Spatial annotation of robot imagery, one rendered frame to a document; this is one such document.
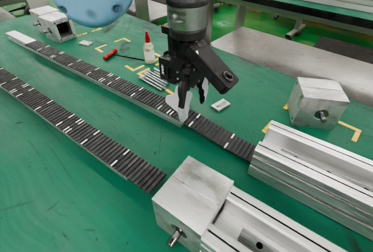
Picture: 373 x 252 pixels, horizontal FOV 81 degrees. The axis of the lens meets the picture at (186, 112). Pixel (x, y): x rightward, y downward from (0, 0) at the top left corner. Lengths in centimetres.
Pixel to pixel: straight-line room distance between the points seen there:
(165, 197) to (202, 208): 6
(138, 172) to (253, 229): 23
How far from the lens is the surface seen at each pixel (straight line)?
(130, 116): 63
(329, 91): 64
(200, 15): 41
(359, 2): 174
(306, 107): 61
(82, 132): 57
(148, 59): 84
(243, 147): 54
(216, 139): 53
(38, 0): 242
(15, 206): 56
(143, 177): 45
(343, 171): 52
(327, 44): 334
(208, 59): 43
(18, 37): 122
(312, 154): 51
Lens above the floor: 119
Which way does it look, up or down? 42 degrees down
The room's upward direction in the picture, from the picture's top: straight up
